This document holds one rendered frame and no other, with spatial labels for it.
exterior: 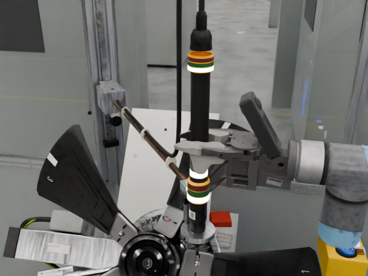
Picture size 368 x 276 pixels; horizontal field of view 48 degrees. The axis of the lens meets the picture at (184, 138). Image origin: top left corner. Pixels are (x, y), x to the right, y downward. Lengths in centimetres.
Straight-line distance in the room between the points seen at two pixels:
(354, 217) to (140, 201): 61
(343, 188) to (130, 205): 63
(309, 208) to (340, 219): 89
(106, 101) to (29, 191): 76
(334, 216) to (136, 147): 63
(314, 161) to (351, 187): 7
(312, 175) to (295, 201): 92
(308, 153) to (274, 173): 7
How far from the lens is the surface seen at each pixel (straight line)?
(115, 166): 151
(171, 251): 85
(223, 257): 92
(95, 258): 107
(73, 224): 113
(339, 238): 80
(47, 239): 112
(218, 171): 88
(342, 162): 72
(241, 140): 73
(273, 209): 166
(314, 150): 72
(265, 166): 74
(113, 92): 128
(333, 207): 77
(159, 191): 115
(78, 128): 95
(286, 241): 175
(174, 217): 91
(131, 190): 117
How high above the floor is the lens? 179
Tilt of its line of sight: 25 degrees down
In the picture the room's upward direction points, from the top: straight up
